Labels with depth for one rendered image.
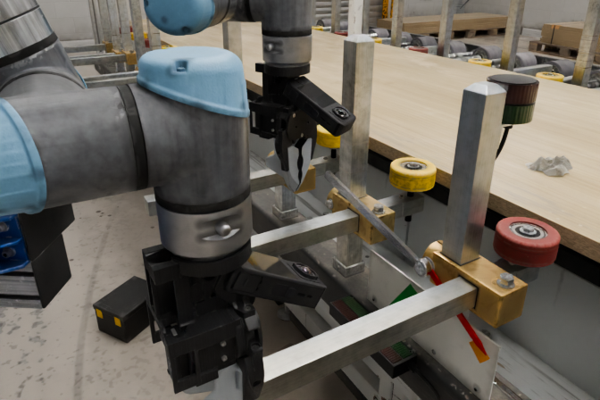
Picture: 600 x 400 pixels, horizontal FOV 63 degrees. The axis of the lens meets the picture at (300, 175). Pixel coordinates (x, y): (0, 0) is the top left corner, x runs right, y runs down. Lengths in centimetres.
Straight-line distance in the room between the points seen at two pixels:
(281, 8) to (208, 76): 40
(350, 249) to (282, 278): 47
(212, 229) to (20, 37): 21
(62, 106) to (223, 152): 11
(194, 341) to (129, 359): 145
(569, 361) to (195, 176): 73
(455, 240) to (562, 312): 28
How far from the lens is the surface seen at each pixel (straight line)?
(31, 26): 45
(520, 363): 96
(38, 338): 208
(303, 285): 46
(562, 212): 82
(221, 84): 34
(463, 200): 66
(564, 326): 92
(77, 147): 33
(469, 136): 63
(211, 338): 43
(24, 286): 91
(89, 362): 191
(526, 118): 65
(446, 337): 76
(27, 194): 34
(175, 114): 34
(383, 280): 83
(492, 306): 67
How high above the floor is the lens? 124
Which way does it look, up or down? 24 degrees down
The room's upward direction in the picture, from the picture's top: straight up
